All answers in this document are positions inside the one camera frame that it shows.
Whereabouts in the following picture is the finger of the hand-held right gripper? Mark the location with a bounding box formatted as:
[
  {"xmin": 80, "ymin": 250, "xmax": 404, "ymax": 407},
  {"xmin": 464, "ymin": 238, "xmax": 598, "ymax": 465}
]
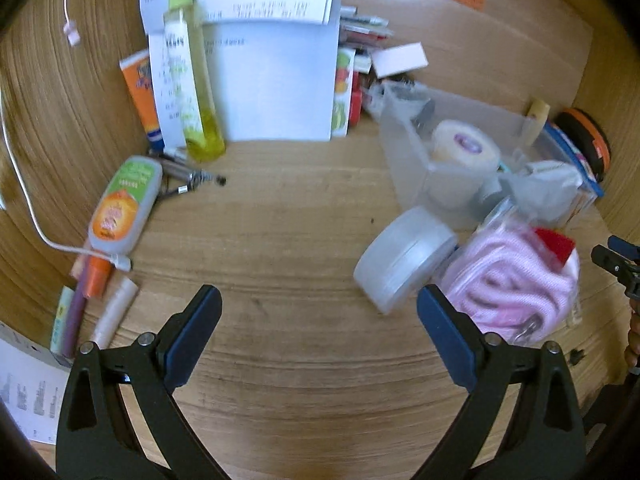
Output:
[
  {"xmin": 591, "ymin": 244, "xmax": 640, "ymax": 301},
  {"xmin": 607, "ymin": 235, "xmax": 640, "ymax": 263}
]

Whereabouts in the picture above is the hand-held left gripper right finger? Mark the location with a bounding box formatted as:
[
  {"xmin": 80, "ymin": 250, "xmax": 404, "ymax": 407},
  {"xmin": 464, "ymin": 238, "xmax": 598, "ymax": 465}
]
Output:
[{"xmin": 415, "ymin": 284, "xmax": 587, "ymax": 480}]

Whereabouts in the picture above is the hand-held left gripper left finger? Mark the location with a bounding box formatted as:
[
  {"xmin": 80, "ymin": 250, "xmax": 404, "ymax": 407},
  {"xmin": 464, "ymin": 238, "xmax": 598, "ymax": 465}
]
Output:
[{"xmin": 55, "ymin": 284, "xmax": 232, "ymax": 480}]

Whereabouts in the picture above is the red felt piece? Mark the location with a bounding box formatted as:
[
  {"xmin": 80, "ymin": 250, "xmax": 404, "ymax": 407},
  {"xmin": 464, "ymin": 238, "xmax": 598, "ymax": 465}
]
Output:
[{"xmin": 532, "ymin": 227, "xmax": 577, "ymax": 267}]

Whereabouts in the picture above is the pink knitted cloth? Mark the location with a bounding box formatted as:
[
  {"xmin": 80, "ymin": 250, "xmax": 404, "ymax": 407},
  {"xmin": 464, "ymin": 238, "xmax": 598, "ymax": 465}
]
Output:
[{"xmin": 444, "ymin": 224, "xmax": 582, "ymax": 347}]

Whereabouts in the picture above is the round pale plastic jar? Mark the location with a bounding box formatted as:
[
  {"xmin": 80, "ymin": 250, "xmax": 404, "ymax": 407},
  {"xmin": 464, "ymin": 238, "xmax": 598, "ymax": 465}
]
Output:
[{"xmin": 353, "ymin": 205, "xmax": 459, "ymax": 315}]

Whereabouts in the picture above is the clear plastic box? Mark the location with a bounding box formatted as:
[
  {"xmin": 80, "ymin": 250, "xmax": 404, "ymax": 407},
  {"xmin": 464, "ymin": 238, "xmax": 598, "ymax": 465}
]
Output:
[{"xmin": 369, "ymin": 81, "xmax": 601, "ymax": 232}]

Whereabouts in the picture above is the wooden desktop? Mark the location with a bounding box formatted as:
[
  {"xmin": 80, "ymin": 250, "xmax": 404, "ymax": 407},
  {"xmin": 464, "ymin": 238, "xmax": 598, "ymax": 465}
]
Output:
[{"xmin": 0, "ymin": 0, "xmax": 623, "ymax": 480}]

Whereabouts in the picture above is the white stick tube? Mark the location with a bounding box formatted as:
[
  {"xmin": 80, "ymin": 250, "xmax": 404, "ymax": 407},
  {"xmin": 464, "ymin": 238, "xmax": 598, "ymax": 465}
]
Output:
[{"xmin": 92, "ymin": 277, "xmax": 139, "ymax": 352}]

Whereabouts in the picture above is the white face mask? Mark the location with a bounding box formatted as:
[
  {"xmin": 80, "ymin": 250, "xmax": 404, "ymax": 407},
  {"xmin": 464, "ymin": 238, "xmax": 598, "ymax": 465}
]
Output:
[{"xmin": 509, "ymin": 160, "xmax": 584, "ymax": 222}]

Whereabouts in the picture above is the blue patchwork pencil case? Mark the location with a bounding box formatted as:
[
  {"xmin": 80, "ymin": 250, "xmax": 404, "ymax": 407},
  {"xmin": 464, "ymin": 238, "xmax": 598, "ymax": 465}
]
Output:
[{"xmin": 542, "ymin": 120, "xmax": 604, "ymax": 197}]

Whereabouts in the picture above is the orange marker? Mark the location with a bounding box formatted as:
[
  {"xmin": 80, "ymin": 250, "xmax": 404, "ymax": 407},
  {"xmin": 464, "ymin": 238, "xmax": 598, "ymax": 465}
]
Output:
[{"xmin": 81, "ymin": 254, "xmax": 114, "ymax": 299}]

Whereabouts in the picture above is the black orange zip case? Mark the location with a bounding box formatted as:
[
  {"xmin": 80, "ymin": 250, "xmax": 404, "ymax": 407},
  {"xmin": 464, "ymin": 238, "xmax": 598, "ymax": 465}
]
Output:
[{"xmin": 554, "ymin": 108, "xmax": 612, "ymax": 182}]

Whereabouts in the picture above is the purple pen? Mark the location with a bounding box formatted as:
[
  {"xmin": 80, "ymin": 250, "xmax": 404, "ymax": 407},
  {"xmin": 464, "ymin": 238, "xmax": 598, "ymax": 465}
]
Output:
[{"xmin": 60, "ymin": 260, "xmax": 93, "ymax": 357}]

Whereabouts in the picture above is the pale green packet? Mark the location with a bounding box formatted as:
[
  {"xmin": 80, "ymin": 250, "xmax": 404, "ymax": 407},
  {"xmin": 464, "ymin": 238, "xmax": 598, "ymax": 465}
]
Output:
[{"xmin": 49, "ymin": 285, "xmax": 76, "ymax": 357}]

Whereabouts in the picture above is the grey bottle orange label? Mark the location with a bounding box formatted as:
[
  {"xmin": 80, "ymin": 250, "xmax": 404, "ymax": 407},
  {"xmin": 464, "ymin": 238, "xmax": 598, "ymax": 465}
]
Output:
[{"xmin": 88, "ymin": 155, "xmax": 164, "ymax": 254}]

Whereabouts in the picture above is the cream squeeze bottle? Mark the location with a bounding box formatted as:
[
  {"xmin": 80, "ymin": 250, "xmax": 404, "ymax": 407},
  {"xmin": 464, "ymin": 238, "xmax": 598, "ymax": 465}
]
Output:
[{"xmin": 522, "ymin": 98, "xmax": 551, "ymax": 137}]

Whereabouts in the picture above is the white printed carton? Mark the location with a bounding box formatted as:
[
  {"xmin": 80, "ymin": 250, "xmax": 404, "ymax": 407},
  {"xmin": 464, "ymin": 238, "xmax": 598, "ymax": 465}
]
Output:
[{"xmin": 0, "ymin": 321, "xmax": 72, "ymax": 445}]

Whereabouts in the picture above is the white tape roll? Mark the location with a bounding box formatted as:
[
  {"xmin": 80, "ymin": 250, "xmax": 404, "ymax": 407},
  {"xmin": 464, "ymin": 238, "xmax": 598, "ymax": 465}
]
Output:
[{"xmin": 430, "ymin": 119, "xmax": 501, "ymax": 172}]

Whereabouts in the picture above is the long narrow receipt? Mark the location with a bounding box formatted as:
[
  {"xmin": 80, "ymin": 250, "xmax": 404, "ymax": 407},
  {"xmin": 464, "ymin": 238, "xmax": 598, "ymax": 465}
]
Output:
[{"xmin": 139, "ymin": 0, "xmax": 203, "ymax": 147}]

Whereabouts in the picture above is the orange tube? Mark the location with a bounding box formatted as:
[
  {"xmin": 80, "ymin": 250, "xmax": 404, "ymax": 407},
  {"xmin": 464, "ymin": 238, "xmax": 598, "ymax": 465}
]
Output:
[{"xmin": 119, "ymin": 49, "xmax": 167, "ymax": 152}]

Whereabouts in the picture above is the yellow spray bottle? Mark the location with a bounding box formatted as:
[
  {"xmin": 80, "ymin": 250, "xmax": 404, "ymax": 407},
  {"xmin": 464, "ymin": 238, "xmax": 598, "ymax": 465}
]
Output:
[{"xmin": 163, "ymin": 0, "xmax": 227, "ymax": 162}]

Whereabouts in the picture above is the white notebook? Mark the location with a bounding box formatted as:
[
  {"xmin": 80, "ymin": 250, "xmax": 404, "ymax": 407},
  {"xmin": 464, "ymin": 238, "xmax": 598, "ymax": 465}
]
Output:
[{"xmin": 199, "ymin": 20, "xmax": 342, "ymax": 142}]

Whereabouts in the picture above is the small white cardboard box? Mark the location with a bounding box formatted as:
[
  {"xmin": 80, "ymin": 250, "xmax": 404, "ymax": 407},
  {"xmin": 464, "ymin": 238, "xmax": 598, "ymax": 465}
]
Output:
[{"xmin": 370, "ymin": 43, "xmax": 430, "ymax": 80}]

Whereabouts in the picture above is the stack of books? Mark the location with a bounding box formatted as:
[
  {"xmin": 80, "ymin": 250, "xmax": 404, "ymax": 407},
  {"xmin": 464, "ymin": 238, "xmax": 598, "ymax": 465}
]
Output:
[{"xmin": 330, "ymin": 5, "xmax": 394, "ymax": 137}]

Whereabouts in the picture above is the thick white cable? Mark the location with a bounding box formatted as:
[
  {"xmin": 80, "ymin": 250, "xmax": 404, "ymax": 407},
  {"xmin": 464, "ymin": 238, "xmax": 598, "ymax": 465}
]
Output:
[{"xmin": 0, "ymin": 87, "xmax": 133, "ymax": 272}]

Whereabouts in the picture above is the thin white cable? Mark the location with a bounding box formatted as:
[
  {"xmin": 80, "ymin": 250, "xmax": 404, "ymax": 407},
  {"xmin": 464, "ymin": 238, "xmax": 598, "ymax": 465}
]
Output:
[{"xmin": 54, "ymin": 0, "xmax": 82, "ymax": 47}]

